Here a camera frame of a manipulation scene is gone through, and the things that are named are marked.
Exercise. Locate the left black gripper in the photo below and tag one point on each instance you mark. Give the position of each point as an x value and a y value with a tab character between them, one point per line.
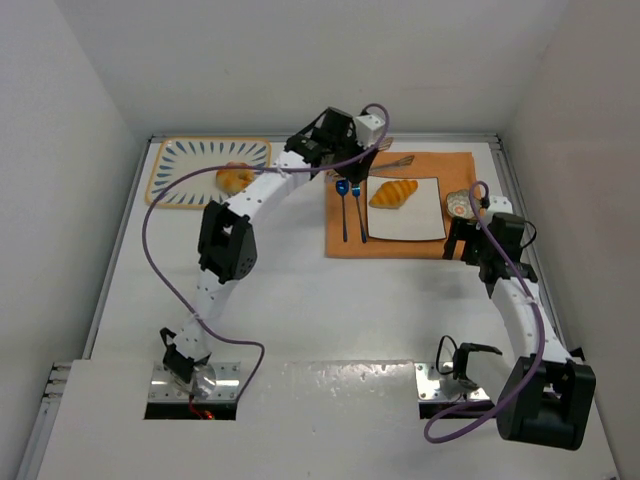
353	163

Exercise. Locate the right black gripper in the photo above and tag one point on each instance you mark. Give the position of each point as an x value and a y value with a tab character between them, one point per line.
464	236

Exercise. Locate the orange striped croissant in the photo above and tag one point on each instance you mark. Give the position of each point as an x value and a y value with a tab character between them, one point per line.
393	194

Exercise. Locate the silver metal tongs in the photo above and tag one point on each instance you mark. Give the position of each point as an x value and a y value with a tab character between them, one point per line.
385	145

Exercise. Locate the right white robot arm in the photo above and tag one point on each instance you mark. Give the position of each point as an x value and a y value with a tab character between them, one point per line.
544	395

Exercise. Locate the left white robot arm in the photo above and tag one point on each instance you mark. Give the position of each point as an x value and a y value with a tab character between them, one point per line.
227	246

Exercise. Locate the round golden bread roll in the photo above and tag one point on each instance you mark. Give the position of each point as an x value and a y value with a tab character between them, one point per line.
235	178

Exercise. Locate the small floral sauce dish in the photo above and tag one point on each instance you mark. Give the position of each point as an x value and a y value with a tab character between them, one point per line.
458	204

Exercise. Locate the white square plate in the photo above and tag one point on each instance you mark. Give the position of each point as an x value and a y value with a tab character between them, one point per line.
419	219

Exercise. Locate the blue metal spoon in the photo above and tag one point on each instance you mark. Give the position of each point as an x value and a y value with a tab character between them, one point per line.
342	188

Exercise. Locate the blue metal fork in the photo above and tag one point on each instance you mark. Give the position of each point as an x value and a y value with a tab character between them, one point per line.
356	193

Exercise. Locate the orange cloth placemat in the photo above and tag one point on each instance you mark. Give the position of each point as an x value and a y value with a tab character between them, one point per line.
454	171

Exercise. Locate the blue patterned rectangular tray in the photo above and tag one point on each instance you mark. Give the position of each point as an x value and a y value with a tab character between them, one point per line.
179	156

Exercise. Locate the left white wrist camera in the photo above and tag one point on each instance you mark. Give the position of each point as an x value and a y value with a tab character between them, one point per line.
369	129

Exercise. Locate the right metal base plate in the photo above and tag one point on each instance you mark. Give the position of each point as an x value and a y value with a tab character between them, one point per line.
433	387

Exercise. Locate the metal base plate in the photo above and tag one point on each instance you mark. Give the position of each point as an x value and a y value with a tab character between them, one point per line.
433	387
215	383

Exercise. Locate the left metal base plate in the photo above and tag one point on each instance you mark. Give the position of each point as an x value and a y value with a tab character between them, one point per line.
215	383

